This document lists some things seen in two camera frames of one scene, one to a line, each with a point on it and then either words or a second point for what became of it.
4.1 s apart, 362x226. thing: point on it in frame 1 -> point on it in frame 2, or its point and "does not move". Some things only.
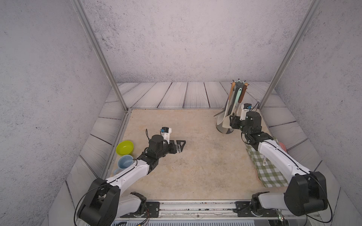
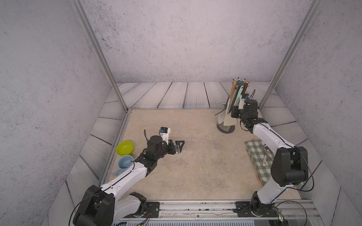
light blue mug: (124, 162) does not move
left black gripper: (172, 150) does not move
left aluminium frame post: (78, 5) does not move
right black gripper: (234, 122) -> (234, 111)
